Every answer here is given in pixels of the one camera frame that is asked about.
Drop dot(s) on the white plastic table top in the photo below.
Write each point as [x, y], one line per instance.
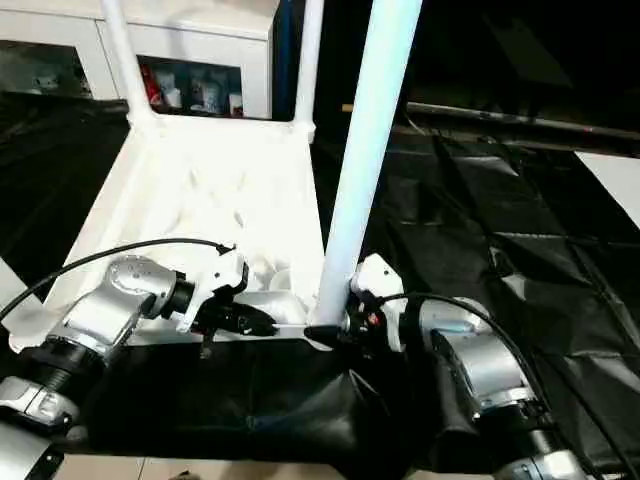
[200, 165]

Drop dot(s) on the white plastic table leg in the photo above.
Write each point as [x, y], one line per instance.
[370, 140]
[307, 65]
[12, 285]
[127, 65]

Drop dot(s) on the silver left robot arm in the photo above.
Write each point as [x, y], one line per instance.
[110, 300]

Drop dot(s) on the black plastic mat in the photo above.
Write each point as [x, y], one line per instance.
[500, 240]

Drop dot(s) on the small white jar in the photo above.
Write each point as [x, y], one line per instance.
[236, 104]
[212, 97]
[174, 98]

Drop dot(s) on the red package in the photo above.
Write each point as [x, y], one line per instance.
[149, 85]

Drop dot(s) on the dark metal rod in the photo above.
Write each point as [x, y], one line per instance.
[525, 120]

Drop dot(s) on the white glass-door cabinet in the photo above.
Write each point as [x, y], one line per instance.
[200, 35]

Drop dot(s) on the white flat board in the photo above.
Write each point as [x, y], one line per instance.
[615, 180]

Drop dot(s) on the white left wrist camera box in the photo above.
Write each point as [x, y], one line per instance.
[220, 272]

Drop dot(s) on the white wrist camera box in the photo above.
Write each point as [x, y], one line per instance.
[377, 275]
[220, 272]

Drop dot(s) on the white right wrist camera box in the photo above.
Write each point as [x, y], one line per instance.
[377, 275]

